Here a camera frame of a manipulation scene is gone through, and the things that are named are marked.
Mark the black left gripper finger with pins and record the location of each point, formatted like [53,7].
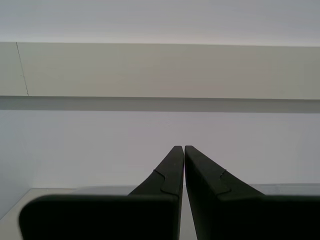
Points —
[150,217]
[237,217]

